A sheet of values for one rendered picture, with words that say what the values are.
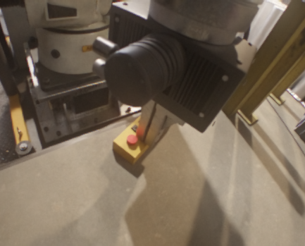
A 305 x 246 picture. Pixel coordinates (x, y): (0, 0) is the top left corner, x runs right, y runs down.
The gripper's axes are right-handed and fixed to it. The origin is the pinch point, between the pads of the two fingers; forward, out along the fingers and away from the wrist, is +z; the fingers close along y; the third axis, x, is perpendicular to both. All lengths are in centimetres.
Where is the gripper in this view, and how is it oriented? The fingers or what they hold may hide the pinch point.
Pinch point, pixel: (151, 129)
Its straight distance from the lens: 47.4
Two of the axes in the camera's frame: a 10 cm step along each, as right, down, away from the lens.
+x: -5.5, 5.8, -6.0
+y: -8.0, -5.7, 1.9
